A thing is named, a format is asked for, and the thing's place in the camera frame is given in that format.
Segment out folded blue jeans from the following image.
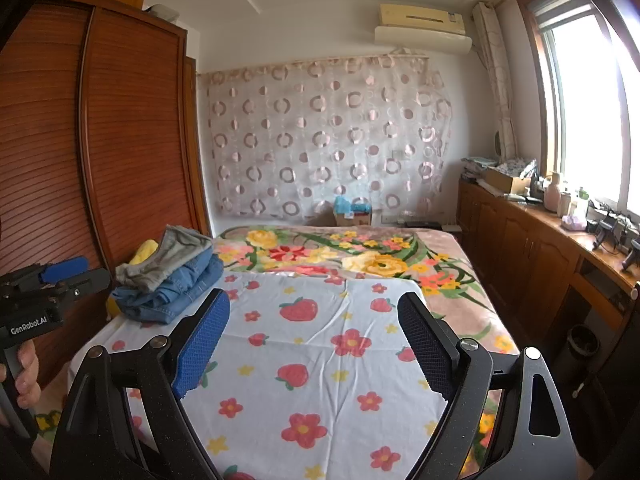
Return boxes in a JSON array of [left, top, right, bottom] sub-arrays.
[[110, 250, 224, 323]]

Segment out patterned window curtain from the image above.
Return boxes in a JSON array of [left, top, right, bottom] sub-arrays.
[[472, 2, 518, 161]]

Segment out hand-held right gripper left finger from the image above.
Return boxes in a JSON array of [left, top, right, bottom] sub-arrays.
[[47, 287, 232, 480]]

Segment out blue plastic bag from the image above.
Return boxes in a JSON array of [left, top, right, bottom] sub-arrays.
[[334, 196, 371, 216]]

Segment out grey-green pants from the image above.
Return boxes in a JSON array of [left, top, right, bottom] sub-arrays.
[[115, 225, 213, 292]]

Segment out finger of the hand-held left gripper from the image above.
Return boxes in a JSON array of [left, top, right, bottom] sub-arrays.
[[10, 257, 90, 288], [57, 268, 112, 306]]

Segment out window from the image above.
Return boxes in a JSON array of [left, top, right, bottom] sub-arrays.
[[517, 0, 640, 221]]

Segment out pile of patterned cloth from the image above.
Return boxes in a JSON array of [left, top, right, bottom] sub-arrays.
[[461, 156, 538, 181]]

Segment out long wooden cabinet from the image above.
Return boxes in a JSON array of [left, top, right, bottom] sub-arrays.
[[457, 180, 640, 411]]

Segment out wooden wardrobe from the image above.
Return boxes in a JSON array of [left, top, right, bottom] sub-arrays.
[[0, 0, 211, 386]]

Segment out open cardboard box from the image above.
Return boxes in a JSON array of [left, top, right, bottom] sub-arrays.
[[482, 166, 532, 193]]

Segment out dark trash bin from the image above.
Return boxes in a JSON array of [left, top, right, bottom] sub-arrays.
[[567, 324, 601, 371]]

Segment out white fruit-print bed sheet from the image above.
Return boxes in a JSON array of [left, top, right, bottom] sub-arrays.
[[70, 272, 466, 480]]

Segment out wall air conditioner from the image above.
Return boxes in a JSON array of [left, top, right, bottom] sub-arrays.
[[374, 2, 473, 56]]

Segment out person's left hand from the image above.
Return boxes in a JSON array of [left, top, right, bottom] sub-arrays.
[[0, 345, 42, 408]]

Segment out sheer circle-pattern curtain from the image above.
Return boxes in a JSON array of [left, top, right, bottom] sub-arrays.
[[197, 52, 453, 221]]

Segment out yellow garment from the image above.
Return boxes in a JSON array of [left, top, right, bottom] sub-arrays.
[[105, 240, 160, 317]]

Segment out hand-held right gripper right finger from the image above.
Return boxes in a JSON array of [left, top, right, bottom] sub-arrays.
[[396, 291, 583, 480]]

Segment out pink floral blanket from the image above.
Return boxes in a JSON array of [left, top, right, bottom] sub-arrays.
[[35, 225, 521, 461]]

